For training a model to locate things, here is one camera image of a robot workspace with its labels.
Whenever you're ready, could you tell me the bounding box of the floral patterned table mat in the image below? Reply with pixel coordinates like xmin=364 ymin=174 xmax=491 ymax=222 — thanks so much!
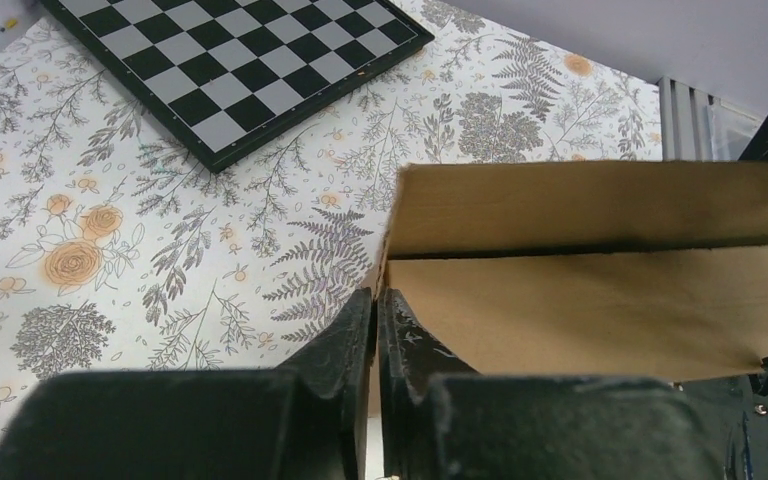
xmin=0 ymin=1 xmax=662 ymax=438

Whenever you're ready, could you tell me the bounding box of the black white checkerboard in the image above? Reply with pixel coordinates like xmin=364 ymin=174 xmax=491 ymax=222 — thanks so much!
xmin=45 ymin=0 xmax=433 ymax=173

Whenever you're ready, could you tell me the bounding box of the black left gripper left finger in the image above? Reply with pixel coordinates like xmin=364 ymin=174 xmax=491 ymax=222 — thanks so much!
xmin=0 ymin=288 xmax=374 ymax=479

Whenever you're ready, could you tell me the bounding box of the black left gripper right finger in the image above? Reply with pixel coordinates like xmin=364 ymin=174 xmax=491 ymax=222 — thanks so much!
xmin=378 ymin=289 xmax=722 ymax=479

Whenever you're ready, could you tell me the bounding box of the cardboard box sheet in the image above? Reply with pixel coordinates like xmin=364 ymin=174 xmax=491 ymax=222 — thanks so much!
xmin=377 ymin=160 xmax=768 ymax=382

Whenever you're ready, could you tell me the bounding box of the black base rail bar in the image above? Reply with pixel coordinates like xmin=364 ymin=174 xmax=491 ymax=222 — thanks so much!
xmin=681 ymin=374 xmax=768 ymax=480

